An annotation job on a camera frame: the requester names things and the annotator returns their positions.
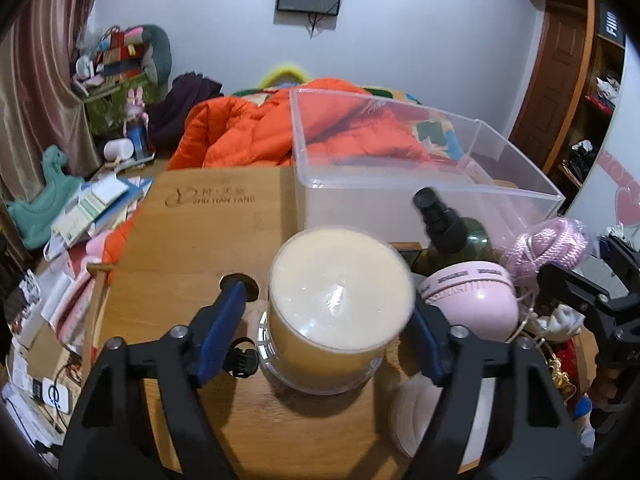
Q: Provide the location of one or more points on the pile of papers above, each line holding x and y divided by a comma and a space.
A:
50, 310

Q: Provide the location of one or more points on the green patterned box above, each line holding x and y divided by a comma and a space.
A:
107, 110

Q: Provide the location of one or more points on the wooden shelf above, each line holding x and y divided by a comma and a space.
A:
607, 70

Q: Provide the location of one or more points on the pink heart wall sticker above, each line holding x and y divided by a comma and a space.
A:
622, 185

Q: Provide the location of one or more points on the clear plastic storage box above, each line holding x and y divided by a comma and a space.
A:
350, 210

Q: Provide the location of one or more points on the white cloth pouch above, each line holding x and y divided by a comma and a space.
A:
562, 320

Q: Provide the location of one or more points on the stack of toys and boxes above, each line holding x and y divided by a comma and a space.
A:
117, 55

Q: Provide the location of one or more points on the red and gold pouch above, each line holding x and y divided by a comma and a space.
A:
565, 365

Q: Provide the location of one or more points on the white charger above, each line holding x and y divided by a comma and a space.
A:
56, 394

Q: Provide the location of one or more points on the pink round device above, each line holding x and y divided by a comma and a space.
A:
480, 305

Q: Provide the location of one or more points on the cream-filled clear jar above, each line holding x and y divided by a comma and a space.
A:
340, 310

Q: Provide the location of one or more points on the teal dinosaur plush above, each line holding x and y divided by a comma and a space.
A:
45, 195

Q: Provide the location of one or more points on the wooden desktop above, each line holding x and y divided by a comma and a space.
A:
200, 240

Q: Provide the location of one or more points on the grey plush toy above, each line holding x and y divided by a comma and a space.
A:
159, 52

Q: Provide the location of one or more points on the orange down jacket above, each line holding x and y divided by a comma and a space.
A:
250, 130

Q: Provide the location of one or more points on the green spray bottle black cap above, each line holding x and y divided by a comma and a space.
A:
450, 230

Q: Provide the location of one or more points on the yellow-green pillow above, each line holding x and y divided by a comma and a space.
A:
285, 72

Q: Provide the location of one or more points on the white round pad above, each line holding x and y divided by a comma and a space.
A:
415, 415

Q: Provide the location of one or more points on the pink bunny bottle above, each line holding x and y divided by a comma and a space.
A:
136, 125

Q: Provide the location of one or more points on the colourful patterned blanket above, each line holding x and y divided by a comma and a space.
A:
435, 130

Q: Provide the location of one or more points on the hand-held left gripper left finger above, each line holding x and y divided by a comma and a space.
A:
225, 325

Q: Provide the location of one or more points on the brown striped curtain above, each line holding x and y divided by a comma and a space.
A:
40, 85

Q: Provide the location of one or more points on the white cup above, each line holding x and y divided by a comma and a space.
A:
117, 149

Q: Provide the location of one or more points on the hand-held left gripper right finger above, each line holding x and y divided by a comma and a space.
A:
425, 340

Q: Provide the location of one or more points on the dark purple clothing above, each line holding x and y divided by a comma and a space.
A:
185, 100

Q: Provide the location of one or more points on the wooden door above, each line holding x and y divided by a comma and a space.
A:
555, 85

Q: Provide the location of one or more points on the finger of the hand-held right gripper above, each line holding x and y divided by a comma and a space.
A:
570, 285
622, 260

